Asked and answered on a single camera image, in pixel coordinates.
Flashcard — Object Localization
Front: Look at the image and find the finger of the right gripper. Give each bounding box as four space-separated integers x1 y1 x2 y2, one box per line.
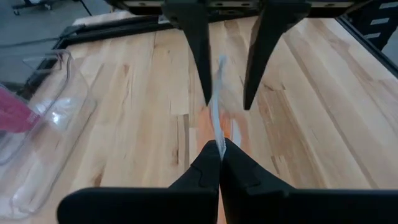
243 0 312 111
161 0 214 107

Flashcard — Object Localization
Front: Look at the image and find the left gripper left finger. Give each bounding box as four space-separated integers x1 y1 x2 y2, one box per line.
57 139 222 224

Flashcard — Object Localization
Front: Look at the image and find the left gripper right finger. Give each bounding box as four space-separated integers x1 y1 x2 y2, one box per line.
219 138 398 224

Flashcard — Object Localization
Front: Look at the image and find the orange elastic bandage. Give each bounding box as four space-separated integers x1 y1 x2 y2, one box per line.
195 107 250 153

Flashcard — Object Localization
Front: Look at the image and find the clear plastic bag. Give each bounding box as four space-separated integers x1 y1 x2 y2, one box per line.
0 82 77 139
210 54 243 161

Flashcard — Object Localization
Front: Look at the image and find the pink elastic bandage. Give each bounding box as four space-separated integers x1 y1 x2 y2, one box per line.
0 86 41 134

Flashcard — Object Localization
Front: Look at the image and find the black controller box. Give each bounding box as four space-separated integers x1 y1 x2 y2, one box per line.
348 0 398 51

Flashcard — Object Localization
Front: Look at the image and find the clear plastic bin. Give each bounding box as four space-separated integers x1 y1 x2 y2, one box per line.
0 49 98 220

